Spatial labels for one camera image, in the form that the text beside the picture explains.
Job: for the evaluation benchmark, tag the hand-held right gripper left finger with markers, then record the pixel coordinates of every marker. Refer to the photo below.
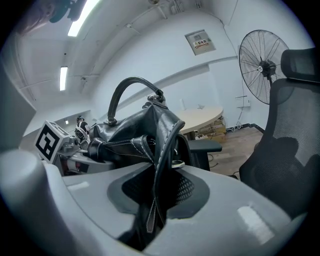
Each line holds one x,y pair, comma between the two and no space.
82,215

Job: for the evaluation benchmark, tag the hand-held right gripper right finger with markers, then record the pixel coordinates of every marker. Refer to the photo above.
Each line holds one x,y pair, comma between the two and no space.
225,220

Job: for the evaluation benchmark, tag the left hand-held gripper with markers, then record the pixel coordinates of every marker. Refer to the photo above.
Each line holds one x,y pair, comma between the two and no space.
47,142

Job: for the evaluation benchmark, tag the black leather bag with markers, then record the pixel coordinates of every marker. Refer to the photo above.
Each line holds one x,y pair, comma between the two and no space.
140,127

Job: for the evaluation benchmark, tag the black mesh office chair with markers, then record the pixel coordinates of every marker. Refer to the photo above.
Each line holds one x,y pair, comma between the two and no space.
282,150

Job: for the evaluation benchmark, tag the cardboard boxes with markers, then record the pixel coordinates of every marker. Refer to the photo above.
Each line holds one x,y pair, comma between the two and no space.
216,130

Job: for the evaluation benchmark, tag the short ceiling light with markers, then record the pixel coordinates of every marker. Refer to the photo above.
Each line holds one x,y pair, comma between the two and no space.
63,78

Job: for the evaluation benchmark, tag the white roll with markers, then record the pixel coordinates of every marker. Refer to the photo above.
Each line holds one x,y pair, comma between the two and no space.
183,104

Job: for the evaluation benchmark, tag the round beige table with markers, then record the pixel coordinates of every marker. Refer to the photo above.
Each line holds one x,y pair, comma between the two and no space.
200,117

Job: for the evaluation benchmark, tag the small white object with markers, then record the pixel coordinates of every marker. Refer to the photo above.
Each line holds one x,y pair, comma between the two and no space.
201,107

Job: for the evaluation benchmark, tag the long ceiling light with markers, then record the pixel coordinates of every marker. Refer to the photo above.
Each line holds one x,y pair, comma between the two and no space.
80,20

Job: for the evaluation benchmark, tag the black standing fan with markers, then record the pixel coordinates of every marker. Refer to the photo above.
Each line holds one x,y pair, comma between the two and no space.
260,67

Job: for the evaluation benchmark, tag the dark head-worn camera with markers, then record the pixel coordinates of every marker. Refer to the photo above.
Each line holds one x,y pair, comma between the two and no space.
62,11

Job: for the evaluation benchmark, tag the grey wall electrical panel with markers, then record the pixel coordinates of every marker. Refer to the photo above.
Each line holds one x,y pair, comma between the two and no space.
200,42

